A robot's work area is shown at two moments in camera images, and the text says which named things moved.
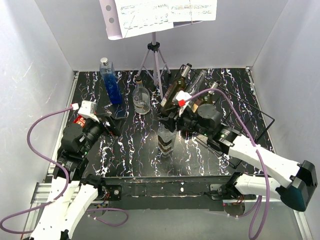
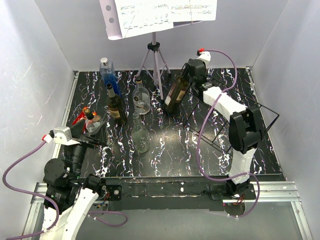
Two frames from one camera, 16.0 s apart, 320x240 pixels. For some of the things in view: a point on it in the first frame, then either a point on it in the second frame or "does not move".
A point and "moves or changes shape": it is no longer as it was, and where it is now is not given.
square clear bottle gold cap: (166, 140) moves or changes shape
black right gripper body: (189, 120) to (185, 74)
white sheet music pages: (137, 16) does not move
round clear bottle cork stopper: (141, 97) does not move
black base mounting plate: (190, 193) does not move
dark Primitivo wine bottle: (207, 98) moves or changes shape
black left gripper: (116, 123) to (77, 132)
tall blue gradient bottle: (109, 76) does not move
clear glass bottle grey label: (196, 84) moves or changes shape
